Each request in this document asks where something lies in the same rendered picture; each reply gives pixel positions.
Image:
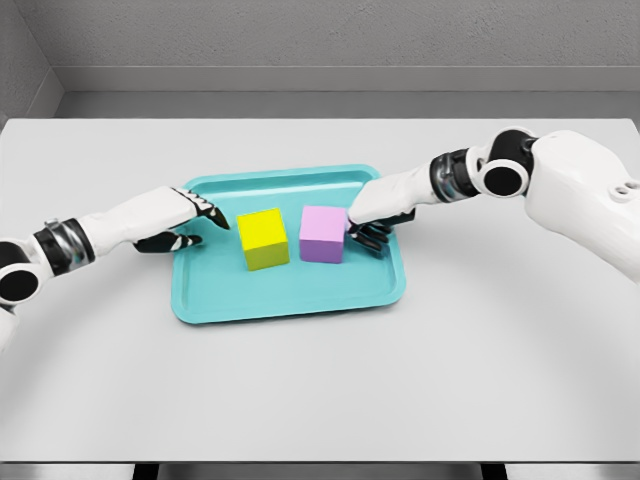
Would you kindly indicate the pink cube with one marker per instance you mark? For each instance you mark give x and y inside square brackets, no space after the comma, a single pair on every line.
[322,232]

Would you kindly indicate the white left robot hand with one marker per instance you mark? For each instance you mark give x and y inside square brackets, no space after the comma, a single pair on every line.
[160,210]

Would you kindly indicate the teal plastic tray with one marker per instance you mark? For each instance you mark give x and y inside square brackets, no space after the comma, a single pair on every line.
[285,280]

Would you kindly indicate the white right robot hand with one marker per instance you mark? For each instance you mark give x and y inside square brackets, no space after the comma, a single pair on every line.
[380,197]

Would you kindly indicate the yellow cube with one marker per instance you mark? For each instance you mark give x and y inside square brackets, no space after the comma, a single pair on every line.
[262,237]

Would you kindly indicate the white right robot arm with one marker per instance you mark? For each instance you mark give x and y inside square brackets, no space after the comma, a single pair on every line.
[530,180]

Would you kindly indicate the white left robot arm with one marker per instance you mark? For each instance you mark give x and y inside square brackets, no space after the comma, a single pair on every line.
[55,255]

